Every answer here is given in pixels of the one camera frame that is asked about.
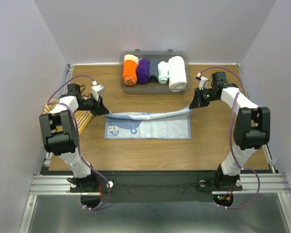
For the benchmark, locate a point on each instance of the aluminium frame rail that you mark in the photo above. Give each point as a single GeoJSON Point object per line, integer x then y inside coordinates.
{"type": "Point", "coordinates": [257, 208]}

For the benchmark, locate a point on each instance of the purple rolled towel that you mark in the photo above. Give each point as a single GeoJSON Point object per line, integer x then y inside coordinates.
{"type": "Point", "coordinates": [142, 71]}

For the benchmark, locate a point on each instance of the orange rolled towel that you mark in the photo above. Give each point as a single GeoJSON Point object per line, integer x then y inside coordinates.
{"type": "Point", "coordinates": [130, 65]}

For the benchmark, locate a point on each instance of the clear plastic bin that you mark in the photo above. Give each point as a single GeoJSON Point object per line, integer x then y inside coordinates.
{"type": "Point", "coordinates": [153, 88]}

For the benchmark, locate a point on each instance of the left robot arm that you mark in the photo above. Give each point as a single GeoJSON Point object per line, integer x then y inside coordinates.
{"type": "Point", "coordinates": [60, 133]}

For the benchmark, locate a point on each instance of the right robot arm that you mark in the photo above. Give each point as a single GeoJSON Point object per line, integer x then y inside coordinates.
{"type": "Point", "coordinates": [249, 128]}

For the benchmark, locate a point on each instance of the mint rolled towel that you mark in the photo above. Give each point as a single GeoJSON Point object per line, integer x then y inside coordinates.
{"type": "Point", "coordinates": [163, 72]}

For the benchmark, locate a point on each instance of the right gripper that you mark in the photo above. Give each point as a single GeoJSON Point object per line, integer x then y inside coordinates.
{"type": "Point", "coordinates": [197, 101]}

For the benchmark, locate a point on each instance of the yellow striped towel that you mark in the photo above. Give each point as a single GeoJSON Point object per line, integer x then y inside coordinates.
{"type": "Point", "coordinates": [82, 117]}

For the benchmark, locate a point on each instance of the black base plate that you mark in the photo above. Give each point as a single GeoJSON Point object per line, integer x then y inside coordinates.
{"type": "Point", "coordinates": [154, 186]}

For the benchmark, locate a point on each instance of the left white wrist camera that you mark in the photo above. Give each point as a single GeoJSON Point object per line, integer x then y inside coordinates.
{"type": "Point", "coordinates": [97, 90]}

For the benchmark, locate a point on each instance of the white rolled towel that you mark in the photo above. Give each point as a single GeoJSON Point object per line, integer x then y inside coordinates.
{"type": "Point", "coordinates": [177, 74]}

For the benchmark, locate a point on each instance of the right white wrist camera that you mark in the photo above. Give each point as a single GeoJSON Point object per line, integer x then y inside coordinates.
{"type": "Point", "coordinates": [202, 81]}

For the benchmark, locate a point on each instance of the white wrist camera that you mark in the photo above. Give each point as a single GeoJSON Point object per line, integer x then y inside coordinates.
{"type": "Point", "coordinates": [97, 90]}
{"type": "Point", "coordinates": [202, 81]}

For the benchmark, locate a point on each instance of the light blue towel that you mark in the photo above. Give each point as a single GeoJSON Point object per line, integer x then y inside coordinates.
{"type": "Point", "coordinates": [137, 125]}

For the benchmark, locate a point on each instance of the dark grey rolled towel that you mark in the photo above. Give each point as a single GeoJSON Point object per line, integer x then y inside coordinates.
{"type": "Point", "coordinates": [153, 70]}

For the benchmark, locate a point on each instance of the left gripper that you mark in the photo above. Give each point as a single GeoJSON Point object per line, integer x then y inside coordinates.
{"type": "Point", "coordinates": [99, 109]}

